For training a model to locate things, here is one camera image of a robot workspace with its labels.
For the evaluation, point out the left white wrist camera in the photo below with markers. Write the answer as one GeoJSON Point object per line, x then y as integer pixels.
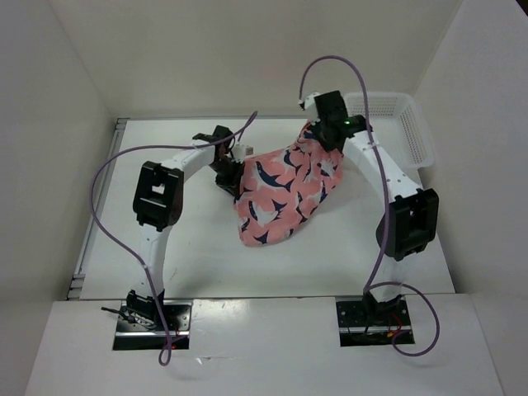
{"type": "Point", "coordinates": [241, 151]}

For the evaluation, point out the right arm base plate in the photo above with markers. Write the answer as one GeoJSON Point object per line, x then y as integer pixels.
{"type": "Point", "coordinates": [363, 323]}

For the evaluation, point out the pink shark print shorts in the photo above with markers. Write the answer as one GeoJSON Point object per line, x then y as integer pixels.
{"type": "Point", "coordinates": [279, 191]}

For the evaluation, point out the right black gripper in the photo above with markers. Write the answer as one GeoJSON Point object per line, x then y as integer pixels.
{"type": "Point", "coordinates": [313, 129]}

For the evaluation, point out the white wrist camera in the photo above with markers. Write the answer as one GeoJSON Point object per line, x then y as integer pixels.
{"type": "Point", "coordinates": [241, 151]}
{"type": "Point", "coordinates": [308, 103]}

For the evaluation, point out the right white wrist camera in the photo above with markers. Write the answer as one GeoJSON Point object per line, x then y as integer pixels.
{"type": "Point", "coordinates": [308, 103]}

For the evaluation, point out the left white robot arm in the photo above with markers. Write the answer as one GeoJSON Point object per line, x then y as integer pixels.
{"type": "Point", "coordinates": [158, 205]}

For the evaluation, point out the aluminium table edge rail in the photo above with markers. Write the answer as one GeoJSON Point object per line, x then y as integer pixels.
{"type": "Point", "coordinates": [97, 198]}

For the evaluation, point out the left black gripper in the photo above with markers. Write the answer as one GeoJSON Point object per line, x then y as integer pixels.
{"type": "Point", "coordinates": [231, 185]}

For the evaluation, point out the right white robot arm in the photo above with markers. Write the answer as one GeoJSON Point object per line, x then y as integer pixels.
{"type": "Point", "coordinates": [409, 221]}

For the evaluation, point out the white plastic basket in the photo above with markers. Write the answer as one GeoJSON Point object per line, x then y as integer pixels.
{"type": "Point", "coordinates": [400, 128]}

